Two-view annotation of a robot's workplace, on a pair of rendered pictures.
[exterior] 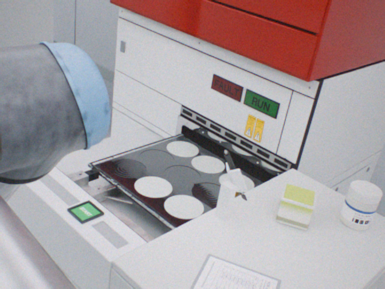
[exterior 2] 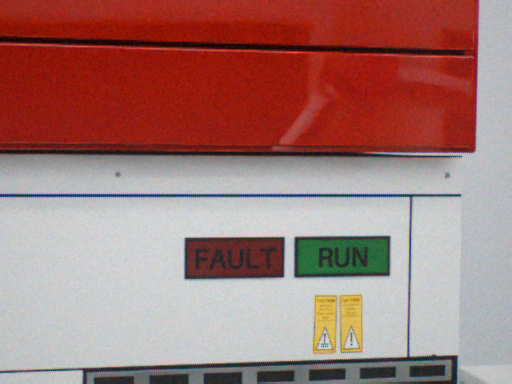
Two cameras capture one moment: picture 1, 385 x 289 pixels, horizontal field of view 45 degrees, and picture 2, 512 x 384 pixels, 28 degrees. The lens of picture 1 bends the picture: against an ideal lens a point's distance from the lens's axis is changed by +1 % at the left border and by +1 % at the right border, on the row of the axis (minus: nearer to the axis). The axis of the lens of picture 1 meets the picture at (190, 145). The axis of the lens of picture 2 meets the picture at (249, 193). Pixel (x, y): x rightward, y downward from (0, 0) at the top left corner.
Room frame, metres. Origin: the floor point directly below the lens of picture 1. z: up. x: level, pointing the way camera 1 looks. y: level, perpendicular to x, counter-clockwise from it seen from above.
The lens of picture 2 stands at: (0.57, 0.85, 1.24)
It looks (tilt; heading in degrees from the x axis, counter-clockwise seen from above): 3 degrees down; 308
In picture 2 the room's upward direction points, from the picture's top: 1 degrees clockwise
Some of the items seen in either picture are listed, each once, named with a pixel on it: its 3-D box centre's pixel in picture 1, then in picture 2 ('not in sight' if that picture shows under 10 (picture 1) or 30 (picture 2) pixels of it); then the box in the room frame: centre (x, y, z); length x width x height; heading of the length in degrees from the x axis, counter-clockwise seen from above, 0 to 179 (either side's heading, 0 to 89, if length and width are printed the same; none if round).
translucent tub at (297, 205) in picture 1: (295, 206); not in sight; (0.89, -0.26, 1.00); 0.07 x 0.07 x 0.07; 77
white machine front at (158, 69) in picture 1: (195, 96); (123, 327); (1.41, 0.01, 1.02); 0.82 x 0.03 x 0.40; 50
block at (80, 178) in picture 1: (71, 181); not in sight; (1.00, 0.29, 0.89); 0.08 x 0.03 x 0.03; 140
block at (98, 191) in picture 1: (90, 196); not in sight; (0.95, 0.23, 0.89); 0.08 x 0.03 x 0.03; 140
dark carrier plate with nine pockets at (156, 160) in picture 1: (182, 175); not in sight; (1.11, 0.01, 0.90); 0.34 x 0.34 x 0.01; 50
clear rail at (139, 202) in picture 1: (132, 196); not in sight; (0.97, 0.13, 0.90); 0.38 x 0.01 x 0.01; 50
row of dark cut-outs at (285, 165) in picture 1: (231, 136); (275, 376); (1.29, -0.12, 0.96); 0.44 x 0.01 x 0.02; 50
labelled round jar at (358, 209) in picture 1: (360, 205); not in sight; (0.92, -0.41, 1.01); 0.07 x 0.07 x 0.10
